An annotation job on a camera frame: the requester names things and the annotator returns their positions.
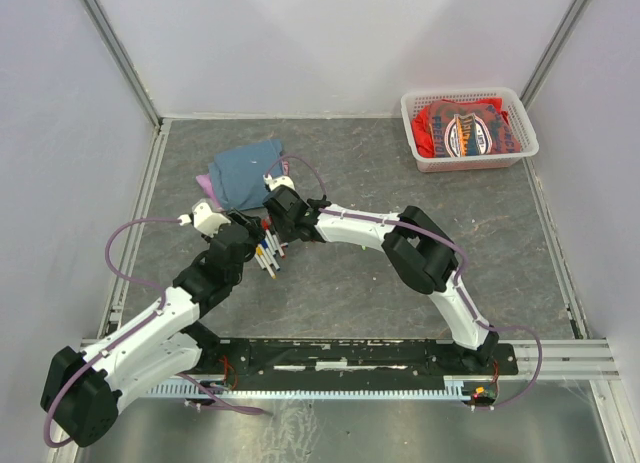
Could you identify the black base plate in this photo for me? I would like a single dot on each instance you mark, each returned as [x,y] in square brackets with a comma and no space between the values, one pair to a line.
[241,358]

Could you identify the aluminium rail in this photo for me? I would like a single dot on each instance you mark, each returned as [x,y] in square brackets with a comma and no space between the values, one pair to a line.
[566,360]

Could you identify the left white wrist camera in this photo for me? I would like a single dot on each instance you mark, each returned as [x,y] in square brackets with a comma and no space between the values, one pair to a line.
[205,218]

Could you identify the red printed cloth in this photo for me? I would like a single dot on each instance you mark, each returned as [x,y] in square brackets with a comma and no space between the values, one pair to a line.
[446,128]

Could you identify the pink cloth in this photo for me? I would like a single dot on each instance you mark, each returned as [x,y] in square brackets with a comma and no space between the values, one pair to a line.
[205,183]

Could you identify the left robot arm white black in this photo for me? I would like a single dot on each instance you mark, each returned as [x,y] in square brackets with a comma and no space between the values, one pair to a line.
[86,390]

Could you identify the yellow cap marker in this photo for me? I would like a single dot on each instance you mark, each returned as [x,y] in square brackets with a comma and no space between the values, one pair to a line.
[264,262]

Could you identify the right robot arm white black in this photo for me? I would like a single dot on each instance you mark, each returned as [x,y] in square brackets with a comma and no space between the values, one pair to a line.
[422,255]

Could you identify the blue cloth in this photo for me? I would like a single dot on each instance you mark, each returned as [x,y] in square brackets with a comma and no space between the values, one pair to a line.
[237,174]

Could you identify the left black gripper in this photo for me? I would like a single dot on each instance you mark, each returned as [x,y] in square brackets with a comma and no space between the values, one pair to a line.
[253,222]

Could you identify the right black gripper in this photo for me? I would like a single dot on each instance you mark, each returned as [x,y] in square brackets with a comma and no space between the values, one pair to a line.
[280,232]

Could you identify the white plastic basket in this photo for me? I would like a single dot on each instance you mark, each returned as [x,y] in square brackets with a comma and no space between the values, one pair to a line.
[411,103]

